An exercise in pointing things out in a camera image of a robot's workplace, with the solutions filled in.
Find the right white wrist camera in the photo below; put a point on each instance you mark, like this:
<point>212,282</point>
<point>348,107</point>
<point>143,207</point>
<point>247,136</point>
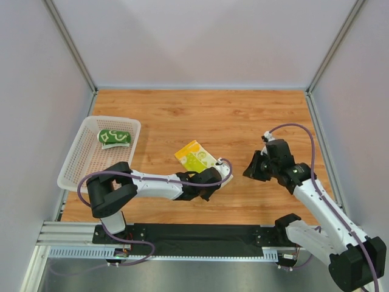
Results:
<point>266,137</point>

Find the left aluminium frame post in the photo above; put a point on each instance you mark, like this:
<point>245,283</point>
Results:
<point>68,40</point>

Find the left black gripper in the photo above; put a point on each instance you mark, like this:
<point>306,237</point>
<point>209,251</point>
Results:
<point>217,173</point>

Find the slotted grey cable duct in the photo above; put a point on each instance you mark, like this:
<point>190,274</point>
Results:
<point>77,252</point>

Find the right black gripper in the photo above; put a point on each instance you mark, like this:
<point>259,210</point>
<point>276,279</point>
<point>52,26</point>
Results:
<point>260,167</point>

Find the green frog pattern towel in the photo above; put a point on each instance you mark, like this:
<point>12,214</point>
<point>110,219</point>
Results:
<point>112,138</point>

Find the yellow green towel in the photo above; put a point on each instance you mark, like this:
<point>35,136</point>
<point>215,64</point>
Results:
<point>194,157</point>

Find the white plastic basket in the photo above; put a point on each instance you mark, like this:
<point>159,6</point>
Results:
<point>86,154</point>

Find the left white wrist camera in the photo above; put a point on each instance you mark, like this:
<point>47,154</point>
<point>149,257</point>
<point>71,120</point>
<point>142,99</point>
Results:
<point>224,169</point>

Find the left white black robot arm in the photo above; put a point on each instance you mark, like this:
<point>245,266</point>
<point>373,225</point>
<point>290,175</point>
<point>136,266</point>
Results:
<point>111,189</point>

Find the aluminium frame post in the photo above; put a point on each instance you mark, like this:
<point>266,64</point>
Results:
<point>336,44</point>
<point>68,40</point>

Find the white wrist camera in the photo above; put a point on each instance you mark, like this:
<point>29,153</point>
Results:
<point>224,169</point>
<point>266,137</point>

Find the aluminium front rail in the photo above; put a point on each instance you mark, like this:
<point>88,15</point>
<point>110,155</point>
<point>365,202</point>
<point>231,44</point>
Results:
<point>66,233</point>

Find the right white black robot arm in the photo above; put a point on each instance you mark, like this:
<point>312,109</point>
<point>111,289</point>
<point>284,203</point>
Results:
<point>353,258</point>

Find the right aluminium frame post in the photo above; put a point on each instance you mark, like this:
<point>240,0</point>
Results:
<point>336,44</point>

